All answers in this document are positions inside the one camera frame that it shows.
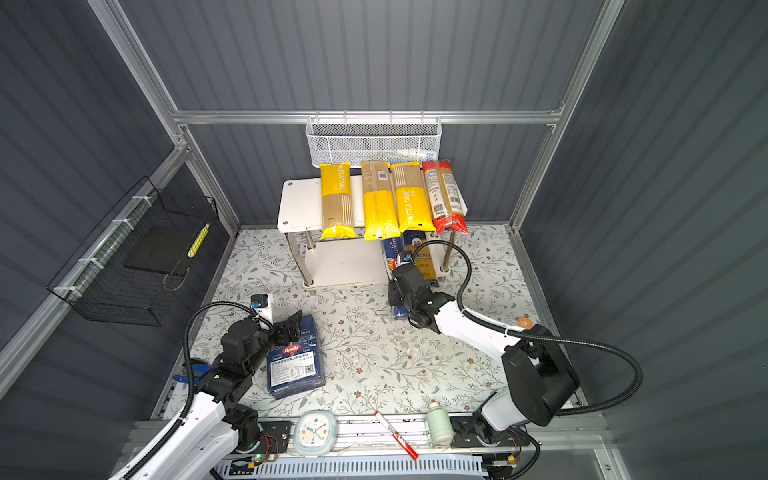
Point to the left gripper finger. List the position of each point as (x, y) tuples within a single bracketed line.
[(295, 319), (283, 334)]

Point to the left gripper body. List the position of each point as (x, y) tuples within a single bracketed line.
[(264, 340)]

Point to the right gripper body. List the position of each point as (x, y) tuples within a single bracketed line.
[(395, 296)]

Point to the blue Barilla pasta box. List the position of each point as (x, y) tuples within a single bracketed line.
[(297, 368)]

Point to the blue Barilla spaghetti box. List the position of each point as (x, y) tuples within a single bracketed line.
[(391, 249)]

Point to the blue yellow spaghetti bag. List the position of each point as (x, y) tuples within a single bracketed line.
[(423, 260)]

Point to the yellow Pastatime bag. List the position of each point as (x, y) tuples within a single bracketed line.
[(412, 205), (337, 207), (378, 202)]

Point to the red spaghetti bag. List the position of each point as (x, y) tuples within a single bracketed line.
[(447, 206)]

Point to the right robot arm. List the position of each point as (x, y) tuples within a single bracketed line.
[(539, 377)]

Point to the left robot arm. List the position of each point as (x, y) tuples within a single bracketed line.
[(212, 422)]

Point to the white two-tier shelf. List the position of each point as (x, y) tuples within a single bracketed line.
[(325, 264)]

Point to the floral table mat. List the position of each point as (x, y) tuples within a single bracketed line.
[(372, 361)]

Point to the blue object at left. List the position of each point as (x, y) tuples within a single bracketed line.
[(194, 373)]

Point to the mint alarm clock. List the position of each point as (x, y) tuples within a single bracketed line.
[(315, 433)]

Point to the orange round sticker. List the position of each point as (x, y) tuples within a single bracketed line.
[(525, 323)]

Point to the small white bottle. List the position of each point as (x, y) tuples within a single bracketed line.
[(439, 425)]

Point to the red white marker pen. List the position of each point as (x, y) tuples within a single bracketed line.
[(396, 436)]

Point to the black wire basket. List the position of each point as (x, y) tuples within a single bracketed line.
[(132, 273)]

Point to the white wire mesh basket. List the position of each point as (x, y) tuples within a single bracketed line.
[(390, 141)]

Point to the white slotted cable duct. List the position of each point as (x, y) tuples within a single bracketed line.
[(430, 466)]

